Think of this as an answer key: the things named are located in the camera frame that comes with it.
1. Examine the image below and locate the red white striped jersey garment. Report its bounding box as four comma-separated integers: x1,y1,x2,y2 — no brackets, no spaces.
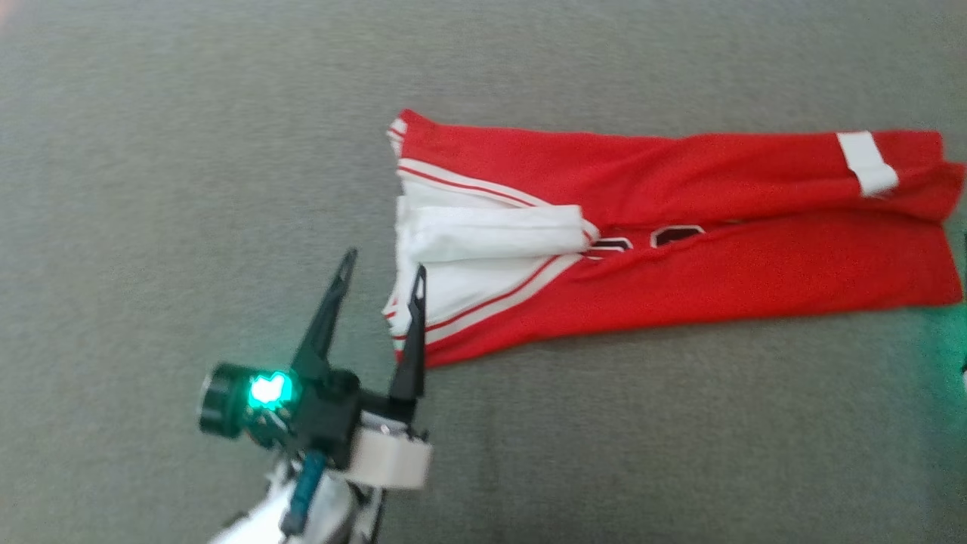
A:
382,108,967,371

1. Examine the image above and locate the blue left cable connector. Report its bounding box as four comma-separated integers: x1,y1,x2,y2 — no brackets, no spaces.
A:
281,450,330,536

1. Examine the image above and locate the grey fabric sofa seat cushion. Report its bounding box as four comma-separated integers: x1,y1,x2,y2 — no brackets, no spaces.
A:
0,0,967,544

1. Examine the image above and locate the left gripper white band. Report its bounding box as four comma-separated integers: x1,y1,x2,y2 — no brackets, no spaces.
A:
290,247,434,491

